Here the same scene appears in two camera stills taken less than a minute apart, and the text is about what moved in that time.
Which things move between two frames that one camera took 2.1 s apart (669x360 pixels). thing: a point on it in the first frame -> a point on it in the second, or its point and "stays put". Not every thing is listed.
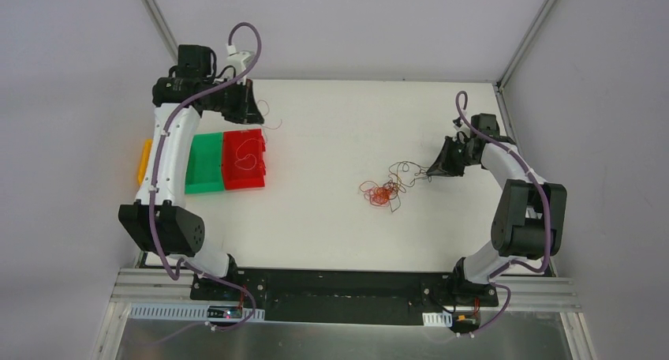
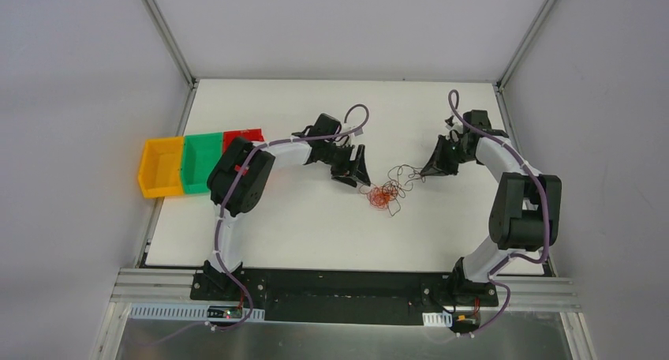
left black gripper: (247, 103) -> (348, 163)
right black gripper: (453, 157) stays put
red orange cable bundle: (380, 196) stays put
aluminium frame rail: (138, 285) stays put
